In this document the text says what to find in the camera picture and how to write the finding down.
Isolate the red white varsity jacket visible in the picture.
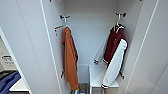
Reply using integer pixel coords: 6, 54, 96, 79
93, 24, 128, 90

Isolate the white clothes hanger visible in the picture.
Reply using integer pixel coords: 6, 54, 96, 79
53, 18, 70, 36
113, 17, 126, 33

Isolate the white wardrobe door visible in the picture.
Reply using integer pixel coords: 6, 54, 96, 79
0, 0, 64, 94
124, 0, 168, 94

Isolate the white wardrobe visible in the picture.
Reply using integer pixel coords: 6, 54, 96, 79
39, 0, 158, 94

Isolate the orange hooded garment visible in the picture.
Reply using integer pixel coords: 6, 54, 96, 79
62, 26, 80, 91

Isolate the tall white storage box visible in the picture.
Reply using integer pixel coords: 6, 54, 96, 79
88, 64, 120, 94

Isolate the dark door hinge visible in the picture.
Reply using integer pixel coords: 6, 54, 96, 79
118, 69, 126, 80
59, 69, 65, 79

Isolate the black wardrobe hook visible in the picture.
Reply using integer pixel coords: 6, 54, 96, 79
59, 13, 71, 21
115, 12, 128, 20

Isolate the blue cloth item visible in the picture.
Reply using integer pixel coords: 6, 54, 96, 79
0, 70, 22, 94

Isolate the white wall label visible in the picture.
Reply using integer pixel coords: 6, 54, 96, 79
0, 54, 15, 68

